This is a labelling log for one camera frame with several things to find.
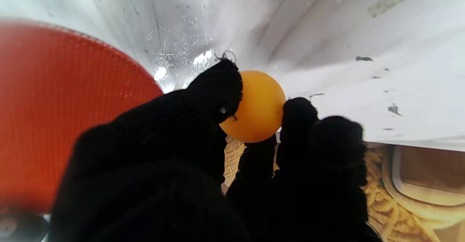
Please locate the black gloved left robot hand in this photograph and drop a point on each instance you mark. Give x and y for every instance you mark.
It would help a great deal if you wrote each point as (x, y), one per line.
(152, 169)

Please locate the red and black ping pong bat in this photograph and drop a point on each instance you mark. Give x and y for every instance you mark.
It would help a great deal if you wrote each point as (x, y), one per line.
(54, 107)

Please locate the orange ping pong ball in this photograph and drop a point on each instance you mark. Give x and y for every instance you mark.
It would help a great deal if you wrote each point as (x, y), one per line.
(259, 104)

